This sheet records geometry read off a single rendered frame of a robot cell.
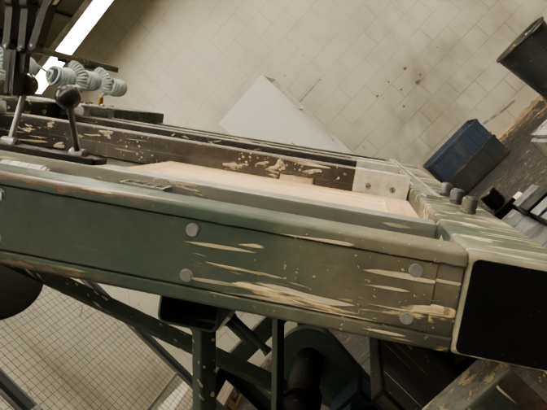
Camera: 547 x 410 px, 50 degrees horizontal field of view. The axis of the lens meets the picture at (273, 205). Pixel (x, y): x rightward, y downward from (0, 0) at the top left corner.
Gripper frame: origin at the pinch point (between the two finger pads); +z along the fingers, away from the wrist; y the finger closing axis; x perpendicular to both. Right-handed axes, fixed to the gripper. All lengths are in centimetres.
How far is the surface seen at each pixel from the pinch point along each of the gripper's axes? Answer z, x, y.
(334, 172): 11, 46, 51
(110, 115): 8, 108, -31
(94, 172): 13.5, -2.5, 16.2
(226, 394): 296, 491, -36
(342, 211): 13, -3, 55
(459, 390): 28, -22, 72
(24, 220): 16.7, -27.1, 19.8
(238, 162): 12, 46, 29
